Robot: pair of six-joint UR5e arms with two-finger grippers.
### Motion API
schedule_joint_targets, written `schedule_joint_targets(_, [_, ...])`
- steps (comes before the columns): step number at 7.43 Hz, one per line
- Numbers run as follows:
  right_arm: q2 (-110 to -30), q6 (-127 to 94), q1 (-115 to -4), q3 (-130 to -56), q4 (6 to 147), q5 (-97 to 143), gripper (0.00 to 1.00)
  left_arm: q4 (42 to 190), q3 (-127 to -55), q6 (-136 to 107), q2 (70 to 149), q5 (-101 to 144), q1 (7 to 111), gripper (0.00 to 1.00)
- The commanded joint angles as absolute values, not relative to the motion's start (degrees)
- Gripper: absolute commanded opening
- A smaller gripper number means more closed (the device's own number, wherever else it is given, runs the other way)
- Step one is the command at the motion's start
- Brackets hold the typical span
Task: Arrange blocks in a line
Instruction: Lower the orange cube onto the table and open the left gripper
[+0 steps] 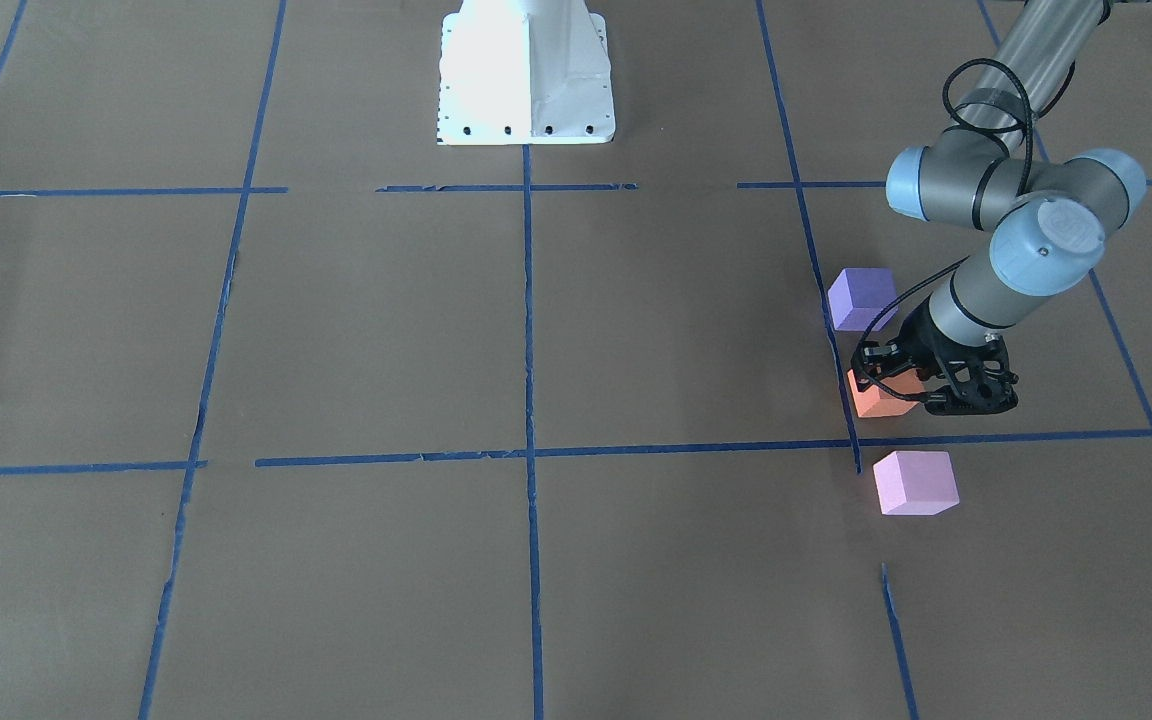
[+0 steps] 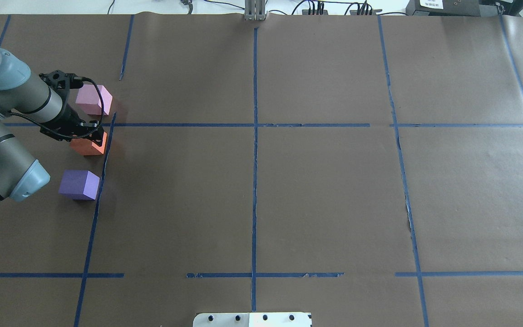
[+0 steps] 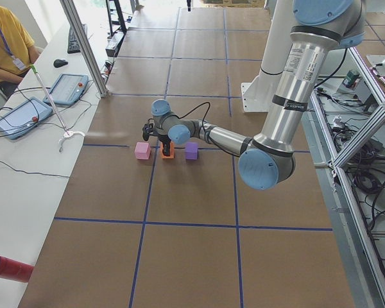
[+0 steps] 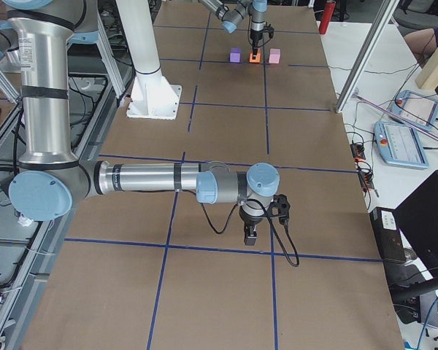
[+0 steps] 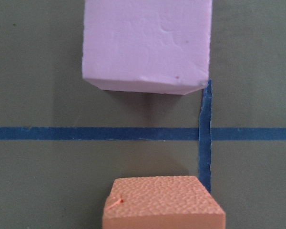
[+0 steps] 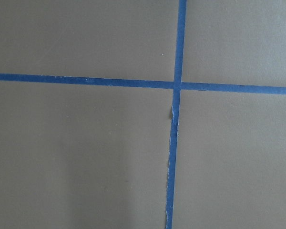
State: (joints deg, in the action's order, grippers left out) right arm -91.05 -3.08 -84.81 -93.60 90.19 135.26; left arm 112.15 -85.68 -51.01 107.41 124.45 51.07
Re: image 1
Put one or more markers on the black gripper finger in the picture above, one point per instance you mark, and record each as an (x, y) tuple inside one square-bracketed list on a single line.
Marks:
[(872, 356), (903, 383)]

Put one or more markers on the white pedestal column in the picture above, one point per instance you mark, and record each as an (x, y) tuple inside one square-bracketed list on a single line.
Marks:
[(524, 73)]

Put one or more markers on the purple foam block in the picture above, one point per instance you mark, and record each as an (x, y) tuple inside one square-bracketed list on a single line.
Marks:
[(858, 294)]

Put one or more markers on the pink foam block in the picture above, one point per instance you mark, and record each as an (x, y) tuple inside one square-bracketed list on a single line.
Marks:
[(916, 483)]

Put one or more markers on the orange foam block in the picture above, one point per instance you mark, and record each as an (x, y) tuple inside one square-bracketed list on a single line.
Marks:
[(877, 410)]

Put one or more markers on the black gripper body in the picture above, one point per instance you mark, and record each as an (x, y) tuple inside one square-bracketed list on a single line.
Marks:
[(917, 337)]

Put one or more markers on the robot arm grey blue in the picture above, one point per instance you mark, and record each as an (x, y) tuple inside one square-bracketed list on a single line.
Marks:
[(1048, 222)]

